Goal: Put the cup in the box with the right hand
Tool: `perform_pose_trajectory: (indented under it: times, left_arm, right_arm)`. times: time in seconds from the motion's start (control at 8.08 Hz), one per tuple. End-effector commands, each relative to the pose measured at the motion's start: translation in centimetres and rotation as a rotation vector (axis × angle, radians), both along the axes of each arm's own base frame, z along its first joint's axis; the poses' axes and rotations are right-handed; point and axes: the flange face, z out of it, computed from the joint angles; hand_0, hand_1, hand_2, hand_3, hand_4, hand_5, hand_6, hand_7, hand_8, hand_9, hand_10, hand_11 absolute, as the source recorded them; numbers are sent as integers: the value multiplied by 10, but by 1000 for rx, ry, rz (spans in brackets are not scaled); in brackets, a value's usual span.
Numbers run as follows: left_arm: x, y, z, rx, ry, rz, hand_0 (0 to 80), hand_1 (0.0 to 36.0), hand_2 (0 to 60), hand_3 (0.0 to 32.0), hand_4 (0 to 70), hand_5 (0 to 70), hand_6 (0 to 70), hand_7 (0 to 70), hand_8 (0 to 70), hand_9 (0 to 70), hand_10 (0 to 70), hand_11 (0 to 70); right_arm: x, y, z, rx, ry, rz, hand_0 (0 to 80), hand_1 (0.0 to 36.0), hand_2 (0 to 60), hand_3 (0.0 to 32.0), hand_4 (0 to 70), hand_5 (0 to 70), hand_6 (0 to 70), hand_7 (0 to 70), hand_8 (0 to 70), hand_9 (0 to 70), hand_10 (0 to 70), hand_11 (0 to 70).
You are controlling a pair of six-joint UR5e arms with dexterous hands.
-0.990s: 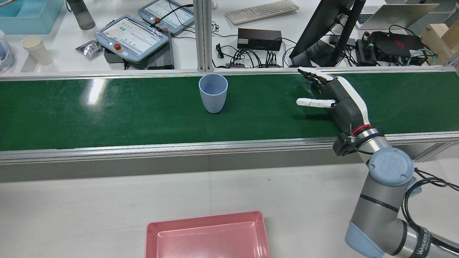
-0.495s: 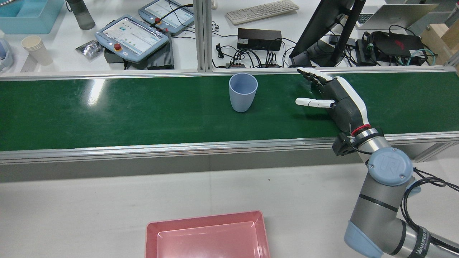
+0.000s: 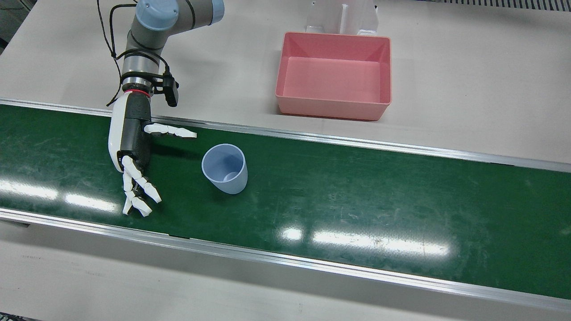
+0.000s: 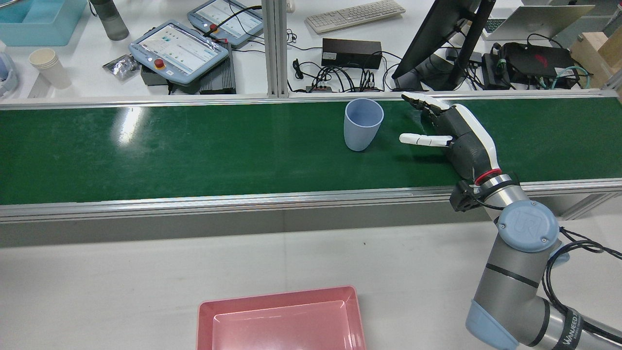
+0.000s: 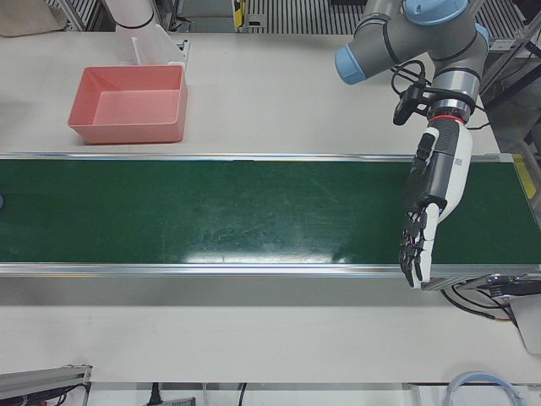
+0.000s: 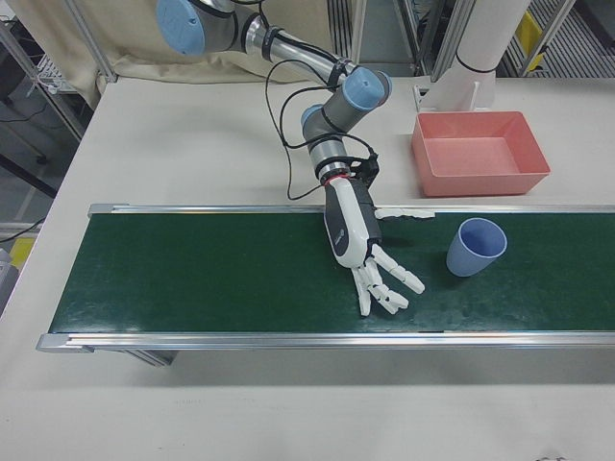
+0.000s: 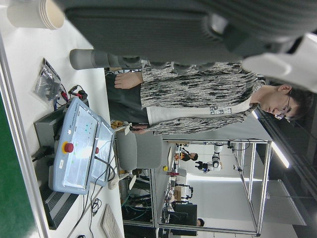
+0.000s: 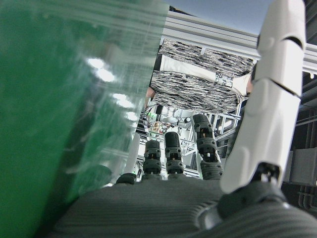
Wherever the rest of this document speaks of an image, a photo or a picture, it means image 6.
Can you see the slanted aluminium frame post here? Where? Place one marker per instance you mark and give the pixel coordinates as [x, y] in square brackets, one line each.
[93, 43]

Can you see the blue plastic cup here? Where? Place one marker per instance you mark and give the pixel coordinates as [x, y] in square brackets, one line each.
[461, 264]

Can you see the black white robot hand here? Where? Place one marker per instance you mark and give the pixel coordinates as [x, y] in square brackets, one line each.
[346, 225]

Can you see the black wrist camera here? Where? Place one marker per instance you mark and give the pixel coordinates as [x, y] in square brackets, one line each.
[367, 168]

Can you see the beige curtain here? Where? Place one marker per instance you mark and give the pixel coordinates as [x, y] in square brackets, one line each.
[130, 38]

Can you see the green conveyor belt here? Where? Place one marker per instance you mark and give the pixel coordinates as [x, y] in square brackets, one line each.
[216, 269]

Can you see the pink plastic box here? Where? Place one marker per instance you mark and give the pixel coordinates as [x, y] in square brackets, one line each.
[480, 185]

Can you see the white camera stand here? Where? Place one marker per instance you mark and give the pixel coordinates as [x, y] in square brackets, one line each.
[480, 48]

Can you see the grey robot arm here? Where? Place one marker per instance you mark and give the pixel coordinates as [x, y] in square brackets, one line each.
[336, 108]

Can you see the aluminium frame rack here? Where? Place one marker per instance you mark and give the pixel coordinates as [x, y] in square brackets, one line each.
[358, 33]

